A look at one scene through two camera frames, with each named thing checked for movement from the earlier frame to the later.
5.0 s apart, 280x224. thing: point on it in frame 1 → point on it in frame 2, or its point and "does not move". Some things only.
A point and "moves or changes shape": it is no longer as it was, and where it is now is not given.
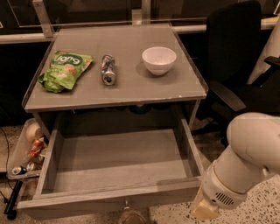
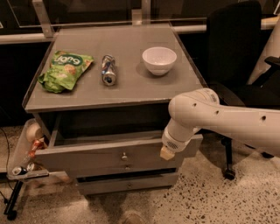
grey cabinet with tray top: x=115 y=77 does not move
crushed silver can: x=108 y=71 does not move
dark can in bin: x=19 y=171 does not move
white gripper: x=219 y=191 → x=174 y=143
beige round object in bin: x=33 y=132 does not move
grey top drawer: x=103 y=171 moves or changes shape
